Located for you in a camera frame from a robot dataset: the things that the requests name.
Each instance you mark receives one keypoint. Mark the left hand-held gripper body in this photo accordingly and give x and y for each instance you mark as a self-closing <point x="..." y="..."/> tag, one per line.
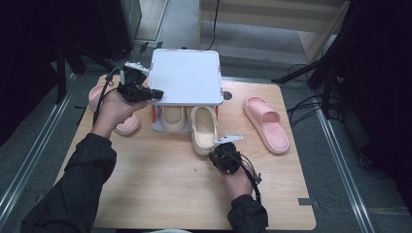
<point x="132" y="92"/>

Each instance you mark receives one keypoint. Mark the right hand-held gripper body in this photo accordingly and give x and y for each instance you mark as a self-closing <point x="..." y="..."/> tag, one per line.
<point x="226" y="158"/>

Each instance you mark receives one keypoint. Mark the cream slipper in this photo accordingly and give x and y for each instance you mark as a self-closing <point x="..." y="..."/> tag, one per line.
<point x="173" y="118"/>
<point x="203" y="129"/>

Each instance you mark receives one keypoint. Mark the white shoe rack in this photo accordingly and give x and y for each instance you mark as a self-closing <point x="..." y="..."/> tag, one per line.
<point x="184" y="77"/>

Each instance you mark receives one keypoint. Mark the pink slipper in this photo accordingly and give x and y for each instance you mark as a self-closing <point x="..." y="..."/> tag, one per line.
<point x="129" y="126"/>
<point x="268" y="129"/>

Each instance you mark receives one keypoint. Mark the person's left hand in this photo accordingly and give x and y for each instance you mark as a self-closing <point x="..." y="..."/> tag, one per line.
<point x="111" y="113"/>

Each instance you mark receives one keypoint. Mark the person's right hand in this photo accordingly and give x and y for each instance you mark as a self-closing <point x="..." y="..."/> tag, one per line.
<point x="239" y="186"/>

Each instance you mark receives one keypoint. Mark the dark cabinet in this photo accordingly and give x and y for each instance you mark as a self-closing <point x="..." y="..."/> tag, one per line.
<point x="126" y="22"/>

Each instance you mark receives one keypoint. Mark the black metal stand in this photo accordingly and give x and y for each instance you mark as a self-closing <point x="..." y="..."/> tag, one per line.
<point x="61" y="74"/>

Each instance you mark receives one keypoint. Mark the grey tape strip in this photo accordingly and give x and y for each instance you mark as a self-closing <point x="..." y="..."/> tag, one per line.
<point x="307" y="202"/>

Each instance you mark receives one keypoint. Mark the black tripod stand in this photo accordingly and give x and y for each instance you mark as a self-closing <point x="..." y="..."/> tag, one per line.
<point x="324" y="74"/>

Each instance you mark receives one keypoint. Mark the wooden cabinet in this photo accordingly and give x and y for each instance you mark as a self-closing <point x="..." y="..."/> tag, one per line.
<point x="275" y="16"/>

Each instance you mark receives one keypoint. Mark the metal floor rail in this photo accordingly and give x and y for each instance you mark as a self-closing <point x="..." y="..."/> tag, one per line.
<point x="343" y="168"/>
<point x="35" y="142"/>

